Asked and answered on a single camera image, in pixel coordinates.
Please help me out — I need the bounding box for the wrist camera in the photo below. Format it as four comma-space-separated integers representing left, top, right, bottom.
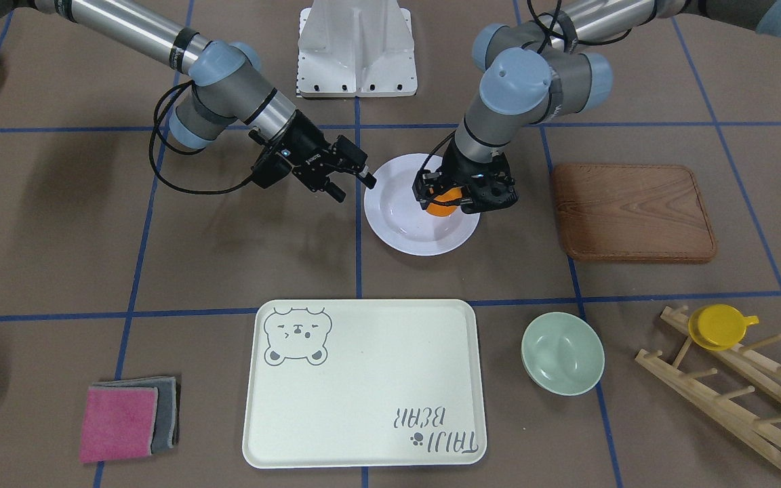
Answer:
461, 171, 519, 214
250, 149, 292, 189

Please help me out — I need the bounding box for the pink cloth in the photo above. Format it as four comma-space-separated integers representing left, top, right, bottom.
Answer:
79, 386, 158, 464

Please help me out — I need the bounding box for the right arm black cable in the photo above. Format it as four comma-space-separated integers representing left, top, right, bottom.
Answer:
149, 81, 259, 196

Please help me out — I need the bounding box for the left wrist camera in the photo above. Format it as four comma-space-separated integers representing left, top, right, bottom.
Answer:
461, 171, 519, 214

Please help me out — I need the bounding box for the green bowl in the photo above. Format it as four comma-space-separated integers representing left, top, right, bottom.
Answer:
521, 312, 605, 397

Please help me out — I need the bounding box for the orange fruit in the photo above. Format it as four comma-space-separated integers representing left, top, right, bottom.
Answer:
426, 186, 463, 218

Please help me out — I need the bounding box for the white round plate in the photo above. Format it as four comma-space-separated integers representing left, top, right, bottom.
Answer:
365, 152, 480, 256

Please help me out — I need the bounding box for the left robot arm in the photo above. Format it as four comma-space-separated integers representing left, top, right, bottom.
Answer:
412, 1, 781, 214

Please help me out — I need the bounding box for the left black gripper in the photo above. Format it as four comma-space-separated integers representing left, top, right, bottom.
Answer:
412, 139, 510, 214

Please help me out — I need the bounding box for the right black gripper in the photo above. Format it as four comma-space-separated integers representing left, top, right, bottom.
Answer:
273, 112, 377, 203

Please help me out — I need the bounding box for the wooden cutting board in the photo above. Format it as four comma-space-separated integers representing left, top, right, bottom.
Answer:
550, 163, 718, 264

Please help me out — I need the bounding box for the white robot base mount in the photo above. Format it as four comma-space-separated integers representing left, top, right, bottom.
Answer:
296, 1, 418, 98

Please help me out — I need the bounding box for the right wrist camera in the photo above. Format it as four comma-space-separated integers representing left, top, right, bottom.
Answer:
250, 149, 292, 189

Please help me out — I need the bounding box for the yellow cup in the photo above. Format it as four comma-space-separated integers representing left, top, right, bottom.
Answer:
687, 304, 759, 351

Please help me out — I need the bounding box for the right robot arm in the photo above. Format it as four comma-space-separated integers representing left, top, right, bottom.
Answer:
14, 1, 377, 203

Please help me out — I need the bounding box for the cream bear serving tray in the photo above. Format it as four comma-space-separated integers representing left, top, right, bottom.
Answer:
242, 299, 489, 469

